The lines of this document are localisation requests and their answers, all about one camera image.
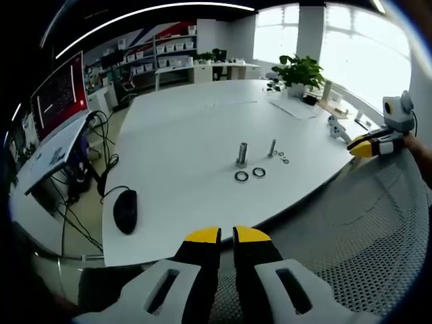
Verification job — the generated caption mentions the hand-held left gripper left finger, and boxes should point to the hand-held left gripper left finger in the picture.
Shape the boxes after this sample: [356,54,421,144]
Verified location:
[72,225,223,324]

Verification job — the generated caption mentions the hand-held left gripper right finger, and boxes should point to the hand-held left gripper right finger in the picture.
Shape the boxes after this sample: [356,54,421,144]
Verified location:
[232,225,382,324]

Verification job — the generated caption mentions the thick metal threaded stud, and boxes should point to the thick metal threaded stud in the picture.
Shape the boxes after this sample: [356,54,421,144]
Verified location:
[236,142,250,169]

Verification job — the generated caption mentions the white game controller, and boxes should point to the white game controller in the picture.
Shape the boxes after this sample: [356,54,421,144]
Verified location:
[326,114,352,143]

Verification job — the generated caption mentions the white upright box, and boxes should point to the white upright box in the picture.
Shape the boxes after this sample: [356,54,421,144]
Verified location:
[320,79,334,103]

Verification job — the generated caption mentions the white paper sheet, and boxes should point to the white paper sheet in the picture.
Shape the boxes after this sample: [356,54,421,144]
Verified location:
[269,97,321,120]

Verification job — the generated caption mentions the grey mesh chair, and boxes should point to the grey mesh chair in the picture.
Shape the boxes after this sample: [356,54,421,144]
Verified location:
[209,148,432,324]

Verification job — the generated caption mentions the green potted plant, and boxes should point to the green potted plant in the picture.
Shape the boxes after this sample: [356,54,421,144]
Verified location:
[271,53,327,99]

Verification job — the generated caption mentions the black computer mouse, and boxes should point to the black computer mouse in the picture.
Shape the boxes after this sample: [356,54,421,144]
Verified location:
[112,188,138,235]

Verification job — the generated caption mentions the white background desk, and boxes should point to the white background desk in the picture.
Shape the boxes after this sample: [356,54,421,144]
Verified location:
[154,61,261,91]

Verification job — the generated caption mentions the small green desk plants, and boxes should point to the small green desk plants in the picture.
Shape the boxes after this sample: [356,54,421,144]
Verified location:
[193,50,217,65]

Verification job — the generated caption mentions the white side desk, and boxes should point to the white side desk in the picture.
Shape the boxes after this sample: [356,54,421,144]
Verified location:
[9,113,99,203]

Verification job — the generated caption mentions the black office chair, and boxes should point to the black office chair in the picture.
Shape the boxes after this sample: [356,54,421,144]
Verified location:
[119,71,138,102]

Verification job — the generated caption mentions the shelving unit with white bins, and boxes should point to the shelving unit with white bins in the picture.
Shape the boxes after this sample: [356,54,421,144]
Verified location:
[113,24,199,78]

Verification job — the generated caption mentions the computer monitor with red screen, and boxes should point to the computer monitor with red screen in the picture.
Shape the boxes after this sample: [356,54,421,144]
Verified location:
[29,50,90,143]

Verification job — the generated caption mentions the ceiling light strip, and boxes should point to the ceiling light strip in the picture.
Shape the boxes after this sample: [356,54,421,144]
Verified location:
[55,4,258,60]

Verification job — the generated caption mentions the right gripper thin black cable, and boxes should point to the right gripper thin black cable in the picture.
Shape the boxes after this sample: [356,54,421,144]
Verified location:
[409,108,420,138]

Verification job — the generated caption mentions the black mouse cable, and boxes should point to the black mouse cable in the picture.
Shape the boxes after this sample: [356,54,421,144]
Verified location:
[100,184,131,205]

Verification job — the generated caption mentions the black cable bundle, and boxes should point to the black cable bundle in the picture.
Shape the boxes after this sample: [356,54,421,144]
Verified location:
[50,109,121,259]

